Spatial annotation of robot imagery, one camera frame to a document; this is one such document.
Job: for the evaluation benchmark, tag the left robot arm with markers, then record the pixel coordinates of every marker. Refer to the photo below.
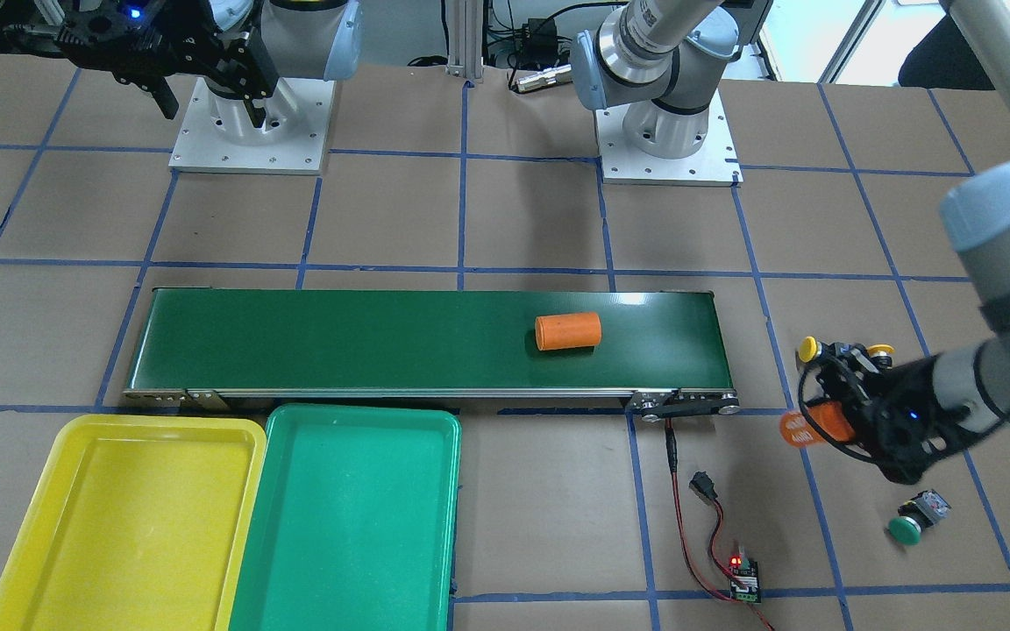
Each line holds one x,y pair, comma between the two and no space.
663,60

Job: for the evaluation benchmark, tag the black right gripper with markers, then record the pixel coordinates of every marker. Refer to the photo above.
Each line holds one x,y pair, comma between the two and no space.
192,33

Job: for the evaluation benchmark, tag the green plastic tray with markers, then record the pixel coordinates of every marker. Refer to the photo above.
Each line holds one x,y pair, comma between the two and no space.
353,527

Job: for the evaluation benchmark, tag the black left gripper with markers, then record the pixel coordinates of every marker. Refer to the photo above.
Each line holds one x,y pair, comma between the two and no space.
933,392

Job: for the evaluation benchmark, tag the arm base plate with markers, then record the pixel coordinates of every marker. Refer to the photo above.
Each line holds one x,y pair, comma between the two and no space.
216,135
641,144

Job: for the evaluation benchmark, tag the small motor controller board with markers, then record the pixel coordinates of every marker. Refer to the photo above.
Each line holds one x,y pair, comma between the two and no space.
744,578

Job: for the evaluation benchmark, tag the labelled orange cylinder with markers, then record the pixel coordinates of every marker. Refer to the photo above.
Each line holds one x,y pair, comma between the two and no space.
827,416

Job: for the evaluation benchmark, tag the yellow push button switch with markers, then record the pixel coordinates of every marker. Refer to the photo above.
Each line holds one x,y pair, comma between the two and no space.
811,350

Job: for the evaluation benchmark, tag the yellow plastic tray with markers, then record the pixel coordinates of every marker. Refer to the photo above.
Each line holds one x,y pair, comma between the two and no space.
138,522

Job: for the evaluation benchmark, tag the green conveyor belt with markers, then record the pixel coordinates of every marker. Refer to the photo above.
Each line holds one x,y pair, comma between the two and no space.
661,353

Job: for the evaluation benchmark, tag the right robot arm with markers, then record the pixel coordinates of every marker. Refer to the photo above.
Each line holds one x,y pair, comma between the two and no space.
317,40

